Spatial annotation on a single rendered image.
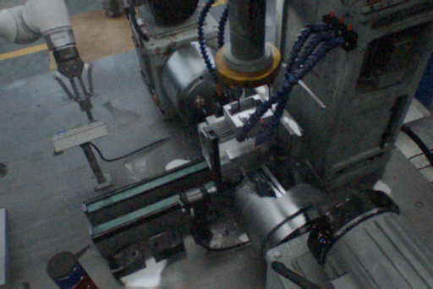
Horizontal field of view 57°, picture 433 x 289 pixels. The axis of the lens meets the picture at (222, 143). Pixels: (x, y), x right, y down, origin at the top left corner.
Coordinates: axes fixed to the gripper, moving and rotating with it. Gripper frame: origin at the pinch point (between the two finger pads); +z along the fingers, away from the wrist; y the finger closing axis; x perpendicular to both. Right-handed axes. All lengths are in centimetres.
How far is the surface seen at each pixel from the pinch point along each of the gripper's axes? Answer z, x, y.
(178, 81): 0.2, -3.4, 30.8
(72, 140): 7.6, -3.5, -7.6
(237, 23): -9, -46, 40
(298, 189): 33, -52, 41
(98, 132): 7.7, -3.5, 0.8
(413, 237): 35, -85, 45
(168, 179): 29.6, -8.2, 16.5
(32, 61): -48, 242, -37
